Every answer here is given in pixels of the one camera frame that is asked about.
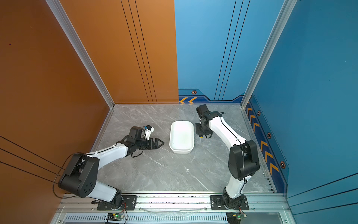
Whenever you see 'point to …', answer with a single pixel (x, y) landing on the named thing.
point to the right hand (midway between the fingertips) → (200, 132)
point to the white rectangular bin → (182, 136)
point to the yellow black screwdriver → (201, 136)
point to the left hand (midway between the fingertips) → (160, 141)
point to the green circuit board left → (113, 216)
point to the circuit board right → (233, 218)
